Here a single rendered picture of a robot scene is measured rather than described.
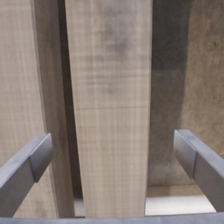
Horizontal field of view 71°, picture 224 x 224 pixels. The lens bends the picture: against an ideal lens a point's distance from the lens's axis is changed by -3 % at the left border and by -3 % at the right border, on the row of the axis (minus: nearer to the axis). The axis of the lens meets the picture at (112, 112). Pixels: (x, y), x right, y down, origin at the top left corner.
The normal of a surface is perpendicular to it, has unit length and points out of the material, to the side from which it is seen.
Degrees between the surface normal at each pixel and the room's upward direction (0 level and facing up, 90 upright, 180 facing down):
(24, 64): 0
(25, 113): 0
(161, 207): 90
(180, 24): 0
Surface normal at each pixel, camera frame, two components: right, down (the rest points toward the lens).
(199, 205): -0.02, -0.96
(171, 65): 0.00, 0.27
